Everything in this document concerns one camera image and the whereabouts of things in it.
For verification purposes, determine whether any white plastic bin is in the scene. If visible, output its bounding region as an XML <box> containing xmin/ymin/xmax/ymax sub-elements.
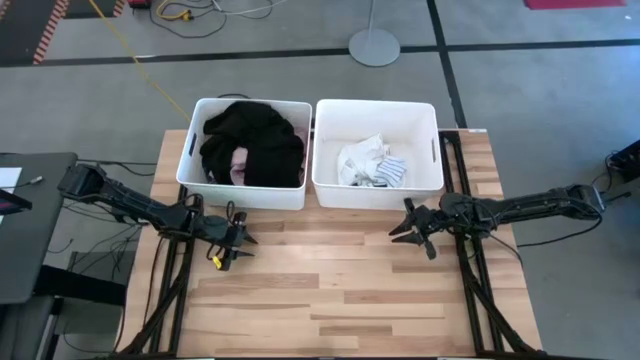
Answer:
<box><xmin>311</xmin><ymin>98</ymin><xmax>445</xmax><ymax>211</ymax></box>
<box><xmin>175</xmin><ymin>97</ymin><xmax>314</xmax><ymax>211</ymax></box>

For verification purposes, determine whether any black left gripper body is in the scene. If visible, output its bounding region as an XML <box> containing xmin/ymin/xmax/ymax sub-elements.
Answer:
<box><xmin>192</xmin><ymin>212</ymin><xmax>249</xmax><ymax>271</ymax></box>

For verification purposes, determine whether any pink shirt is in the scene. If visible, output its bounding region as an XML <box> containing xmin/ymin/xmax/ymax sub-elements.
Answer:
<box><xmin>207</xmin><ymin>127</ymin><xmax>309</xmax><ymax>187</ymax></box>

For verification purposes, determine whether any white paper sheet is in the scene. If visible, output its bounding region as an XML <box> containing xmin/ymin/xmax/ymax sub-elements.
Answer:
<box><xmin>0</xmin><ymin>167</ymin><xmax>24</xmax><ymax>192</ymax></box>

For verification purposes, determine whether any black tablet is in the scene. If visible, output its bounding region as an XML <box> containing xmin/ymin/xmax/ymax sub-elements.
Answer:
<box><xmin>0</xmin><ymin>188</ymin><xmax>34</xmax><ymax>217</ymax></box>

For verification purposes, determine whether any black floor cable loop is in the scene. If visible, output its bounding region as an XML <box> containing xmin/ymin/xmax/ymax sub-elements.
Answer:
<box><xmin>148</xmin><ymin>0</ymin><xmax>229</xmax><ymax>40</ymax></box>

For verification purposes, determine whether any grey round stand base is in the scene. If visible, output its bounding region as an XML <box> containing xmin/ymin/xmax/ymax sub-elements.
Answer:
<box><xmin>348</xmin><ymin>0</ymin><xmax>402</xmax><ymax>68</ymax></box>

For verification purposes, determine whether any white floor cable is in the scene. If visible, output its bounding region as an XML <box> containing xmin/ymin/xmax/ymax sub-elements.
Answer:
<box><xmin>209</xmin><ymin>0</ymin><xmax>291</xmax><ymax>17</ymax></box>

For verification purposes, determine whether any black aluminium frame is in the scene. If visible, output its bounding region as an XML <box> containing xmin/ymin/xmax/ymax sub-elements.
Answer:
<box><xmin>119</xmin><ymin>184</ymin><xmax>211</xmax><ymax>357</ymax></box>
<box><xmin>439</xmin><ymin>130</ymin><xmax>546</xmax><ymax>357</ymax></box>

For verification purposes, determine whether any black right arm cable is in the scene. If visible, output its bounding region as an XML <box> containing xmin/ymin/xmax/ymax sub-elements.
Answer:
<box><xmin>514</xmin><ymin>212</ymin><xmax>606</xmax><ymax>250</ymax></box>

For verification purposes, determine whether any long yellow cable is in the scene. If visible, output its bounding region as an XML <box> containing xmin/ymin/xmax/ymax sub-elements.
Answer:
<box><xmin>88</xmin><ymin>0</ymin><xmax>194</xmax><ymax>124</ymax></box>

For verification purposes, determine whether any black cable bundle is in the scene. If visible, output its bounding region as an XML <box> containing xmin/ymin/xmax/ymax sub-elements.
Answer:
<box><xmin>47</xmin><ymin>189</ymin><xmax>151</xmax><ymax>281</ymax></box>

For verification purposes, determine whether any white printed cloth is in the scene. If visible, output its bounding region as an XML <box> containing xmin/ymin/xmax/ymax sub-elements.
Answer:
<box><xmin>337</xmin><ymin>132</ymin><xmax>392</xmax><ymax>187</ymax></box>

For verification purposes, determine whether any red floor mat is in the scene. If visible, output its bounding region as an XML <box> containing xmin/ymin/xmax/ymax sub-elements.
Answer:
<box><xmin>523</xmin><ymin>0</ymin><xmax>627</xmax><ymax>11</ymax></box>

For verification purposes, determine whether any coiled yellow cable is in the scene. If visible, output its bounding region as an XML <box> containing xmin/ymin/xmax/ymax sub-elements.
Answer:
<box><xmin>155</xmin><ymin>0</ymin><xmax>195</xmax><ymax>22</ymax></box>

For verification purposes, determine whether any black equipment box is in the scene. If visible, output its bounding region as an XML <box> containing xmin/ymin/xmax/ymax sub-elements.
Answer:
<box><xmin>588</xmin><ymin>139</ymin><xmax>640</xmax><ymax>204</ymax></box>

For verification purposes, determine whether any black garment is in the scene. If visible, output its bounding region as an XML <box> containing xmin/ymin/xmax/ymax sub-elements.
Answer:
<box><xmin>198</xmin><ymin>100</ymin><xmax>306</xmax><ymax>189</ymax></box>

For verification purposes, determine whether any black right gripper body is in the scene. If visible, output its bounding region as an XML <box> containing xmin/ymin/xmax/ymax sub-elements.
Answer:
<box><xmin>402</xmin><ymin>197</ymin><xmax>451</xmax><ymax>261</ymax></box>

